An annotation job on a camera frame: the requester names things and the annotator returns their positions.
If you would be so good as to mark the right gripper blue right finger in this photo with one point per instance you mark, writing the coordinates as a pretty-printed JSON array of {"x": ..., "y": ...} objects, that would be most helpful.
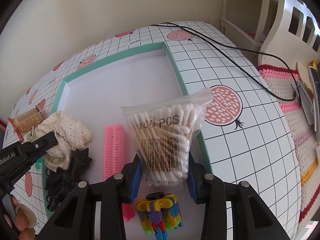
[{"x": 198, "y": 182}]

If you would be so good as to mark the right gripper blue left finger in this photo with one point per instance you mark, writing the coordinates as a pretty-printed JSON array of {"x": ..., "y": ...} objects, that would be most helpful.
[{"x": 128, "y": 181}]

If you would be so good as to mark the colourful plastic block toy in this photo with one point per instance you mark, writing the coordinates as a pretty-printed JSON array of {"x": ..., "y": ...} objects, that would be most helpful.
[{"x": 159, "y": 213}]

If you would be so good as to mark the cotton swabs plastic bag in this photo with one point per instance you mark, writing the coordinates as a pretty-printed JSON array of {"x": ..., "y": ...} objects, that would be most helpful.
[{"x": 163, "y": 132}]

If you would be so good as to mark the cream lace cloth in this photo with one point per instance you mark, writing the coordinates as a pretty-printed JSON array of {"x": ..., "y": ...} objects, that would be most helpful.
[{"x": 71, "y": 135}]

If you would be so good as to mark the person's left hand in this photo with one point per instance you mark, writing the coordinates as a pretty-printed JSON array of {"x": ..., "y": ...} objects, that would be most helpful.
[{"x": 21, "y": 222}]

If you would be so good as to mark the teal plastic hair clip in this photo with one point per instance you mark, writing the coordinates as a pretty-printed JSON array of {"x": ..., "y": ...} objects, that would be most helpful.
[{"x": 38, "y": 164}]

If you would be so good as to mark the pink hair roller clip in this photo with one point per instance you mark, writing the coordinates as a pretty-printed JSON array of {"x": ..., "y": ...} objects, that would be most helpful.
[{"x": 113, "y": 150}]

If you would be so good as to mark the orange snack packet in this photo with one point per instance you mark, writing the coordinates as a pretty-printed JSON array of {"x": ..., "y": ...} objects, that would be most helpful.
[{"x": 28, "y": 120}]

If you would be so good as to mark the pomegranate grid bedsheet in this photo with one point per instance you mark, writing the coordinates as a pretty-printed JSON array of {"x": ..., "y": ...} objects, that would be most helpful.
[{"x": 255, "y": 144}]

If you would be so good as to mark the crocheted striped blanket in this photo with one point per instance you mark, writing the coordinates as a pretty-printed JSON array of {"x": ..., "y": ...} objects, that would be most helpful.
[{"x": 281, "y": 82}]

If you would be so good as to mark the grey device on blanket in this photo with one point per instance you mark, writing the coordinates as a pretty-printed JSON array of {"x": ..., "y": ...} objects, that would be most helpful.
[{"x": 307, "y": 92}]

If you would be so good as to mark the white bed frame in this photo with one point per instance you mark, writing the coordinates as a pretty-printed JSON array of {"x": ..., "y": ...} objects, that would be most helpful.
[{"x": 275, "y": 32}]

